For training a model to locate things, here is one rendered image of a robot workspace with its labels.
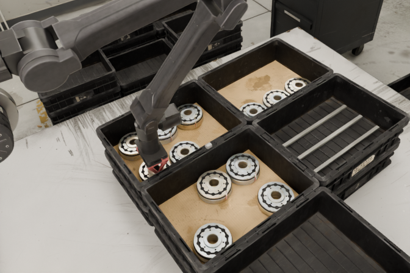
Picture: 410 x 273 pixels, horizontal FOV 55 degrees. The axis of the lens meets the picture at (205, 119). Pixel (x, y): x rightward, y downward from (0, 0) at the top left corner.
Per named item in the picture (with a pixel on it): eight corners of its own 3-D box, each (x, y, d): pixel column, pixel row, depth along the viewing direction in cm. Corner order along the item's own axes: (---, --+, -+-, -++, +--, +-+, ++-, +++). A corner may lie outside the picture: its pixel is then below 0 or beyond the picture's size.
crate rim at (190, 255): (202, 278, 91) (201, 273, 89) (140, 194, 109) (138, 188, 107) (321, 189, 106) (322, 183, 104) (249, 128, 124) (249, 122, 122)
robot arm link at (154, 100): (207, -34, 79) (236, 0, 74) (226, -28, 83) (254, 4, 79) (122, 106, 103) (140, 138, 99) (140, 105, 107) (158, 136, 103)
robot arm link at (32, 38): (-17, 37, 63) (-9, 60, 61) (45, 17, 66) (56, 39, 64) (3, 72, 71) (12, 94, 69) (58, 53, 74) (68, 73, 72)
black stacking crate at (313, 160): (316, 207, 113) (322, 184, 105) (249, 147, 131) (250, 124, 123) (401, 142, 128) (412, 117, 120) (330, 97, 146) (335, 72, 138)
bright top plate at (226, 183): (212, 205, 110) (212, 203, 110) (190, 184, 116) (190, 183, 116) (238, 184, 115) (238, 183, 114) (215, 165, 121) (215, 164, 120)
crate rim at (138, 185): (140, 194, 109) (138, 188, 107) (95, 133, 127) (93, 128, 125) (249, 128, 124) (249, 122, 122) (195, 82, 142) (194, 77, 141)
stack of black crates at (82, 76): (68, 158, 222) (39, 99, 191) (55, 127, 242) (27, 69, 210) (133, 130, 235) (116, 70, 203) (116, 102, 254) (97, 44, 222)
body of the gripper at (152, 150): (154, 136, 119) (151, 119, 114) (168, 158, 113) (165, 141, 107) (135, 144, 117) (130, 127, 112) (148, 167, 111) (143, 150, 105)
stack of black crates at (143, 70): (133, 130, 235) (121, 86, 211) (116, 102, 254) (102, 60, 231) (191, 104, 248) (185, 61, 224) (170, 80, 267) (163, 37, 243)
